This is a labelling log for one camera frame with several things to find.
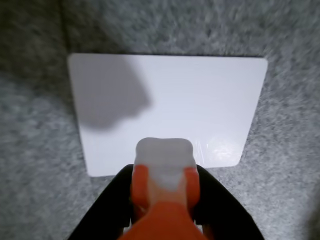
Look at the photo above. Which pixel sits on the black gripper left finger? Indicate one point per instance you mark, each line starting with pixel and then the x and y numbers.
pixel 107 212

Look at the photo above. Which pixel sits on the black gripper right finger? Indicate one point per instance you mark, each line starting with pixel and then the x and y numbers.
pixel 225 215

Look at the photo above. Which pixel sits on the orange shrimp sushi fish figure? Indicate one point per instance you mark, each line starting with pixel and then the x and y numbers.
pixel 165 217

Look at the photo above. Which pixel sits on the white plastic card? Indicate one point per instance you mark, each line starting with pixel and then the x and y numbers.
pixel 187 100

